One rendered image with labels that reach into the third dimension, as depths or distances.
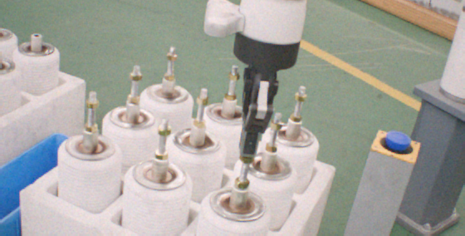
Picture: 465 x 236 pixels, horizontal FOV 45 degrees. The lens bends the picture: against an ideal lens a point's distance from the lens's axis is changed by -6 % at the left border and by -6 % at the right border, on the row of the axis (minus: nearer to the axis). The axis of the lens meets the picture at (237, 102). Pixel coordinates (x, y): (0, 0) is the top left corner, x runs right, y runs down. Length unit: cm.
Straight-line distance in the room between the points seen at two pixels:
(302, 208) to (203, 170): 17
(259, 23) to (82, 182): 36
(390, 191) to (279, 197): 17
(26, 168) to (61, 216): 28
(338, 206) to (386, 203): 40
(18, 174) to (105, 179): 29
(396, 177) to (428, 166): 35
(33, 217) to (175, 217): 23
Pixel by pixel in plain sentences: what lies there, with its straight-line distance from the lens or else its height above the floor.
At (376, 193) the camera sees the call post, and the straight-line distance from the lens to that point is 90.
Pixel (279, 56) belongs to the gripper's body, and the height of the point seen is 48.
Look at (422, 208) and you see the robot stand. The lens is 127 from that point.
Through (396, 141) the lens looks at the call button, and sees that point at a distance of 88.
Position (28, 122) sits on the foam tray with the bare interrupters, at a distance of 113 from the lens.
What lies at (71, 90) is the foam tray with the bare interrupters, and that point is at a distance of 122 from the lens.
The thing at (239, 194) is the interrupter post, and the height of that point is 28.
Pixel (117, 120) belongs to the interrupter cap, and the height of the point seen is 25.
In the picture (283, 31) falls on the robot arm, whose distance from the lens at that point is 65.
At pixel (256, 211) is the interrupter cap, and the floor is 25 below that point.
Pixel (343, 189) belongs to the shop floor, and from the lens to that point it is 136.
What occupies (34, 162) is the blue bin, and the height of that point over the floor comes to 9.
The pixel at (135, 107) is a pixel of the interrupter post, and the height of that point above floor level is 28.
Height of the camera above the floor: 70
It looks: 25 degrees down
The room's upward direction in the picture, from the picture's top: 10 degrees clockwise
